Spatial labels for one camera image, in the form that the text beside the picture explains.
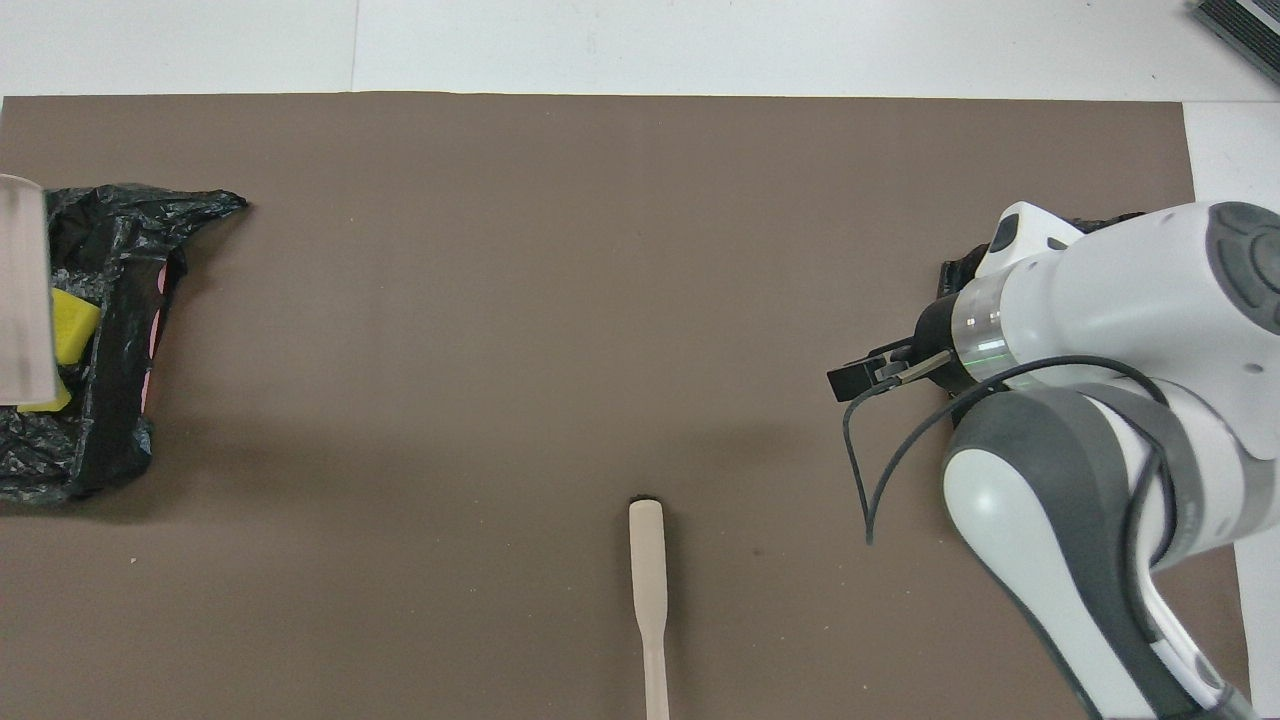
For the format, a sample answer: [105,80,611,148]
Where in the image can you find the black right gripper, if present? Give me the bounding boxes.
[828,300,976,403]

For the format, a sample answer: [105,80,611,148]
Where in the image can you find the beige handled black brush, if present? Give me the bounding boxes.
[628,497,671,720]

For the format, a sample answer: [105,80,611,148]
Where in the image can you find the large yellow sponge piece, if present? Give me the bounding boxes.
[50,288,102,367]

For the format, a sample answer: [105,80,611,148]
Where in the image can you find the beige plastic dustpan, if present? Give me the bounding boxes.
[0,173,56,409]

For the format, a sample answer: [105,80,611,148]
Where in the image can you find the black bag lined pink bin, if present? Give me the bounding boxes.
[0,185,251,506]

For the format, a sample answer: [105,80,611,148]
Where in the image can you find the brown table mat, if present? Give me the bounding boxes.
[0,92,1256,720]

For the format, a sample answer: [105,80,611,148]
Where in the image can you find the dark grey ridged device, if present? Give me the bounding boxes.
[1188,0,1280,86]

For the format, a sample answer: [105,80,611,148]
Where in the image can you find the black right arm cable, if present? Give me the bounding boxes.
[843,355,1181,546]

